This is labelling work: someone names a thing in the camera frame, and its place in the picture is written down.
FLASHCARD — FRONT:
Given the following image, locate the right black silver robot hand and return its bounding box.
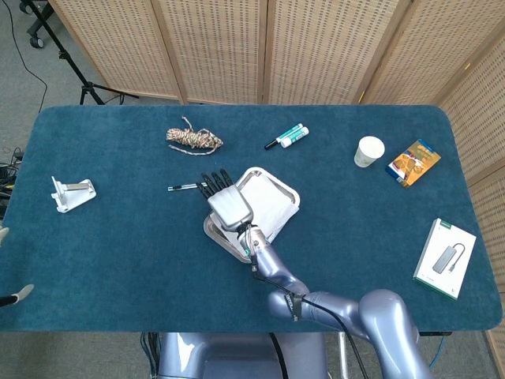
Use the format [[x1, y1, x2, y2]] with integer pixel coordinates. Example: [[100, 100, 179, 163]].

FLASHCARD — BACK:
[[199, 168, 254, 232]]

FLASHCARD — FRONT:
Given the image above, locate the left grey-tipped robot hand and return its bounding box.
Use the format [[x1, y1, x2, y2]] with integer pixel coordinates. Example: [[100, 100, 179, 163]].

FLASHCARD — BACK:
[[0, 227, 35, 308]]

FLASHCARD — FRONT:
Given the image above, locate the white cloth sheet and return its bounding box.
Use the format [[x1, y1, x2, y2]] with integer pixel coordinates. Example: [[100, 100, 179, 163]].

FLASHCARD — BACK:
[[219, 175, 299, 253]]

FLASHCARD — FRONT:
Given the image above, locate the stainless steel tray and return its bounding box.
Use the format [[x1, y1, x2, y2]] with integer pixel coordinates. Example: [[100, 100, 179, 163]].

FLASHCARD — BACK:
[[203, 166, 301, 265]]

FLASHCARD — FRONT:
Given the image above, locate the white paper cup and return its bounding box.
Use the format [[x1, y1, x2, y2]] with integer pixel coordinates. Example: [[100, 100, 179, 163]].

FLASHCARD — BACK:
[[353, 135, 386, 169]]

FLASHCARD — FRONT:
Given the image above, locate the black white pen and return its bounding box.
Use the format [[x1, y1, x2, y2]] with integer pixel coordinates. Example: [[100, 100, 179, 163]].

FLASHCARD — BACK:
[[167, 182, 206, 193]]

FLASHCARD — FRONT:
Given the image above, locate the green marker with black cap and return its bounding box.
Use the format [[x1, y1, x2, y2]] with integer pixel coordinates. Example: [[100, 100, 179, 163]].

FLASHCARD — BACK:
[[264, 122, 304, 151]]

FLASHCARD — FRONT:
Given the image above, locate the white green-label glue stick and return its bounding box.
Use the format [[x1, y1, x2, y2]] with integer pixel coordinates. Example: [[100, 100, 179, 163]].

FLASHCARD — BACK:
[[279, 126, 310, 149]]

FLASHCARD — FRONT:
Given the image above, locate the blue felt table cover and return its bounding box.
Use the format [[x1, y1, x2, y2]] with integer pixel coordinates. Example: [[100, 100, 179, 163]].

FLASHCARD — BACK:
[[0, 104, 499, 333]]

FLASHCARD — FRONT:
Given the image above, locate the white silver phone stand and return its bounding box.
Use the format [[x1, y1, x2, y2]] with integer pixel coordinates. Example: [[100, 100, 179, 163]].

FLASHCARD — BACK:
[[50, 175, 98, 214]]

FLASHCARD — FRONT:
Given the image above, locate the lavender robot torso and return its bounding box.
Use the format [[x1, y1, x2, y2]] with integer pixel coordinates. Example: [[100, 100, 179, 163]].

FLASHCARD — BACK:
[[157, 332, 331, 379]]

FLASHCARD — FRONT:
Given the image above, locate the wicker folding screen panel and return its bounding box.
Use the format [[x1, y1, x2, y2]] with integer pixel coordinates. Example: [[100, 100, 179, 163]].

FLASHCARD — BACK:
[[467, 165, 505, 379], [357, 0, 505, 106], [436, 37, 505, 186], [151, 0, 269, 106], [47, 0, 186, 104], [262, 0, 413, 106]]

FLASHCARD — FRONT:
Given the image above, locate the orange blue snack box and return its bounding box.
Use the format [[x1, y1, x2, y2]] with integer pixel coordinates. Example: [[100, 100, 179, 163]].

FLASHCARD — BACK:
[[385, 138, 442, 189]]

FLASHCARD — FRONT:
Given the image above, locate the silver table leg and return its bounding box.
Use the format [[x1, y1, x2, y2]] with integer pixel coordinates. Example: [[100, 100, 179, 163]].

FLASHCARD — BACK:
[[338, 332, 350, 379]]

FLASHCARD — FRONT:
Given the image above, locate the black tripod stand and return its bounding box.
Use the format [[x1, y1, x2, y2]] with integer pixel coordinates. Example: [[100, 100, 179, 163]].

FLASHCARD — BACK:
[[23, 0, 140, 106]]

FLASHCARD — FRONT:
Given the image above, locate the white USB hub box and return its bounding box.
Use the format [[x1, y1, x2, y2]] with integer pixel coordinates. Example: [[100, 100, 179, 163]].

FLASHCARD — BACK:
[[412, 218, 477, 302]]

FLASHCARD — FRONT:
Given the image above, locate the black wheeled stand base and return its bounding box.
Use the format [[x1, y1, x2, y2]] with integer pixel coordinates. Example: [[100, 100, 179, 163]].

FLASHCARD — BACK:
[[19, 0, 54, 51]]

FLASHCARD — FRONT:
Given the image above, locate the braided rope bundle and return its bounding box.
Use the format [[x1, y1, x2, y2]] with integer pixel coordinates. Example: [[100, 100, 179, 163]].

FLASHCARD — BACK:
[[166, 115, 224, 156]]

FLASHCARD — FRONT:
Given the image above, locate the tangle of floor cables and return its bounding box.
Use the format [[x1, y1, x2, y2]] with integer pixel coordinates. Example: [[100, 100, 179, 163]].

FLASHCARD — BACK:
[[0, 148, 25, 198]]

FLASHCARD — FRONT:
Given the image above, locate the blue cable bundle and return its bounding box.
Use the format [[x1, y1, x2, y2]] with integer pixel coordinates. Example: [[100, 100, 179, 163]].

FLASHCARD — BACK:
[[140, 332, 161, 379]]

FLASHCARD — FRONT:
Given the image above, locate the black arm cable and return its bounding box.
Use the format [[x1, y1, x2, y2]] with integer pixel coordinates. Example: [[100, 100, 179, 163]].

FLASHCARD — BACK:
[[252, 268, 362, 379]]

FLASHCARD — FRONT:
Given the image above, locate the thick black torso cable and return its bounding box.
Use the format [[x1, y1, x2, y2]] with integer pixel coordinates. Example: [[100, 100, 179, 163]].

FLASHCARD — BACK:
[[269, 332, 289, 379]]

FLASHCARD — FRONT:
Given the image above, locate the thin black floor cable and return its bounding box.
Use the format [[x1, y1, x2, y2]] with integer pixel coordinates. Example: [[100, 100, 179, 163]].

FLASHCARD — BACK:
[[7, 0, 49, 115]]

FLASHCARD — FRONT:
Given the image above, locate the thin blue cable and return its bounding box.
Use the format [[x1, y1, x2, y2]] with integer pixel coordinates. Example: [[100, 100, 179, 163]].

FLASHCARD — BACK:
[[428, 335, 447, 368]]

